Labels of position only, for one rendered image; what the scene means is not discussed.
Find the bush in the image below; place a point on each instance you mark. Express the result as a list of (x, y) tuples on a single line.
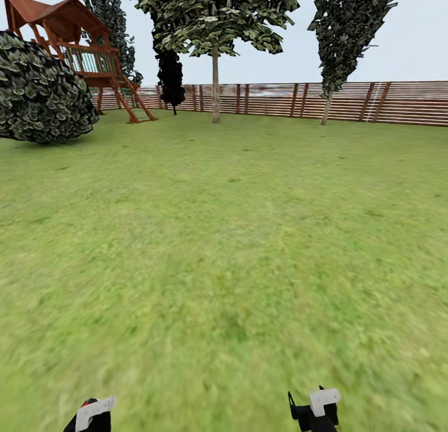
[(41, 97)]

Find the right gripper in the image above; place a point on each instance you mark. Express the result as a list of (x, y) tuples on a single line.
[(309, 422)]

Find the tree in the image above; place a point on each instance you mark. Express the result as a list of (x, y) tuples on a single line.
[(211, 26), (109, 12), (344, 28), (170, 73)]

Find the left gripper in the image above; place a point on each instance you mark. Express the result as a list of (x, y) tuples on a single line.
[(101, 423)]

